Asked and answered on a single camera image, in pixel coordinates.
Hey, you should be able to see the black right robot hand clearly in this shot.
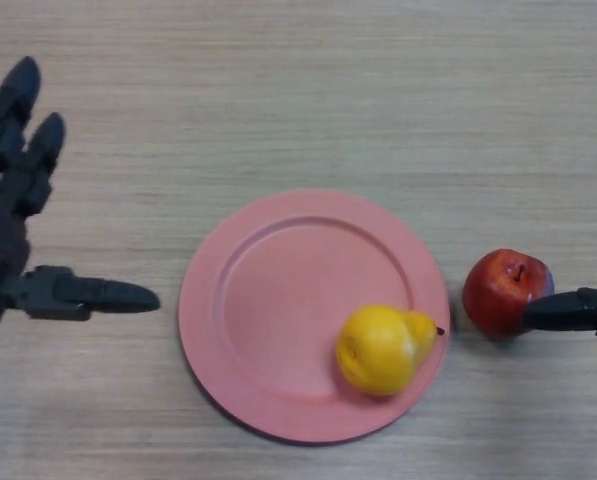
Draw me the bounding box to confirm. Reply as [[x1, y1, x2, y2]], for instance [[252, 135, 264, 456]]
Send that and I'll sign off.
[[521, 277, 597, 340]]

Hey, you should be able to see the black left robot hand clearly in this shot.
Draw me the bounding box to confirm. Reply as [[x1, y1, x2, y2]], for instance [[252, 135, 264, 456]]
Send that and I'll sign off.
[[0, 55, 162, 336]]

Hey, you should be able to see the yellow pear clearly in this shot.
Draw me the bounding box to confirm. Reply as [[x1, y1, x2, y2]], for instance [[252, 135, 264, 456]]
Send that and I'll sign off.
[[335, 303, 447, 397]]

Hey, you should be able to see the pink round plate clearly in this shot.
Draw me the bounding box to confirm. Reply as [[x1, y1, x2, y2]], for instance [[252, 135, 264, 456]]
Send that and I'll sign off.
[[178, 188, 452, 445]]

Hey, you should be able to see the red apple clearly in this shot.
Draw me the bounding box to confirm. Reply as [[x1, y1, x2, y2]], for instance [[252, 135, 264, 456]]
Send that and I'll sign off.
[[461, 248, 555, 340]]

